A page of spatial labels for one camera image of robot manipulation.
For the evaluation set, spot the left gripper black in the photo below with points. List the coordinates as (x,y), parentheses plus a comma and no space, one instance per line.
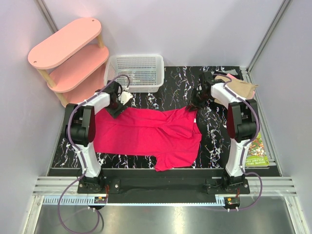
(114,113)

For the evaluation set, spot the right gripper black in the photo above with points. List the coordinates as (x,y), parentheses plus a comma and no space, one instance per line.
(193,92)

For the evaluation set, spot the red t shirt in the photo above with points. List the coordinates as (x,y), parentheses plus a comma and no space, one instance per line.
(173,136)

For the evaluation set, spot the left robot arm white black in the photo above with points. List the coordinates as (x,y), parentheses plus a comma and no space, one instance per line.
(79,128)

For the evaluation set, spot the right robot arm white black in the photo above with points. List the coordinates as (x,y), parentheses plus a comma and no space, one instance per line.
(242,124)

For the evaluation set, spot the white perforated plastic basket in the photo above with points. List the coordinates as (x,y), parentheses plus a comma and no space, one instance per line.
(142,73)

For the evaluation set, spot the grey folded cloth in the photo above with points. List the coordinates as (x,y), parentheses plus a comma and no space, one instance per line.
(232,72)

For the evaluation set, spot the folded beige t shirt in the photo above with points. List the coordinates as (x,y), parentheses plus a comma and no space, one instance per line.
(241,87)

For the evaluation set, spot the pink three-tier shelf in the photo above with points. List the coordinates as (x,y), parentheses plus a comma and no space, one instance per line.
(72,60)

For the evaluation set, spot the green treehouse book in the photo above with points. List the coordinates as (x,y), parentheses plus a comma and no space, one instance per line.
(256,156)

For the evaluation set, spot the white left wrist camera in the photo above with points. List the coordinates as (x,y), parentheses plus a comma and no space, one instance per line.
(124,97)

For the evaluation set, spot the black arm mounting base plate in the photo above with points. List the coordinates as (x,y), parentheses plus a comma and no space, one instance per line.
(122,184)

